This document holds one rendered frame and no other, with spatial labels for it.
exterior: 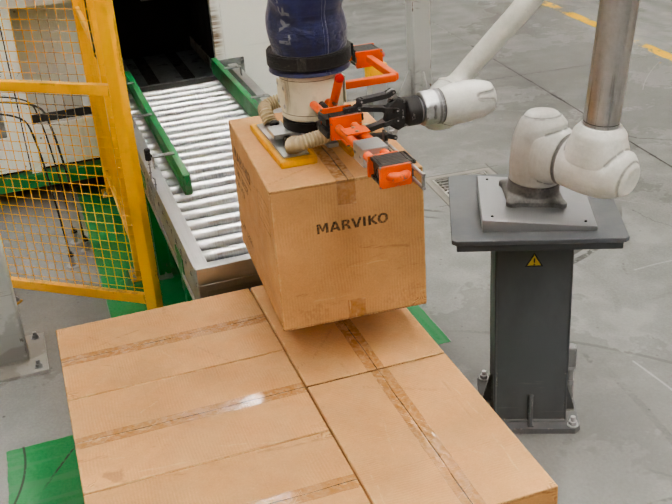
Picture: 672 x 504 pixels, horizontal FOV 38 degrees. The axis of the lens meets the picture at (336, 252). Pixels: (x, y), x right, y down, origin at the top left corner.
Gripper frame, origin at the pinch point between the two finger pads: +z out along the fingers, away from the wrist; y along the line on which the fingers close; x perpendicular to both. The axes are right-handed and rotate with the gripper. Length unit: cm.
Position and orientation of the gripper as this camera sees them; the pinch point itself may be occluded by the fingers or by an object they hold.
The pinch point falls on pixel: (343, 123)
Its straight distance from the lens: 244.8
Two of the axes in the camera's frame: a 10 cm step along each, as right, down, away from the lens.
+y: 0.7, 8.9, 4.5
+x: -3.2, -4.1, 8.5
